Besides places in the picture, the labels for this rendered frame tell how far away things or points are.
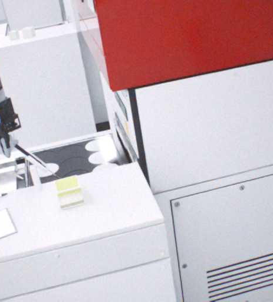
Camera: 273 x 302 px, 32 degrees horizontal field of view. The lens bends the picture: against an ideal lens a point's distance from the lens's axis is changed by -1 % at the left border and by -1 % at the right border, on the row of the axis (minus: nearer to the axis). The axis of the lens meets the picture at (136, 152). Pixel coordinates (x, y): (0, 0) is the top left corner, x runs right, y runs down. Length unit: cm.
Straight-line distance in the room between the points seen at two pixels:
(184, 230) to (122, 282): 47
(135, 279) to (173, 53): 69
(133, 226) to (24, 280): 34
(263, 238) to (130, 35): 99
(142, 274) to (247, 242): 65
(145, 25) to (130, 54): 10
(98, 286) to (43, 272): 17
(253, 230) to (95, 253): 79
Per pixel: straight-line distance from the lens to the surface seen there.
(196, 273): 200
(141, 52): 151
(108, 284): 146
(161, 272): 147
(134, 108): 156
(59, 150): 197
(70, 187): 144
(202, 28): 155
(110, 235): 135
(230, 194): 182
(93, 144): 196
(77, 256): 137
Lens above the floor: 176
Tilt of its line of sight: 28 degrees down
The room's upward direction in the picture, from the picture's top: 9 degrees counter-clockwise
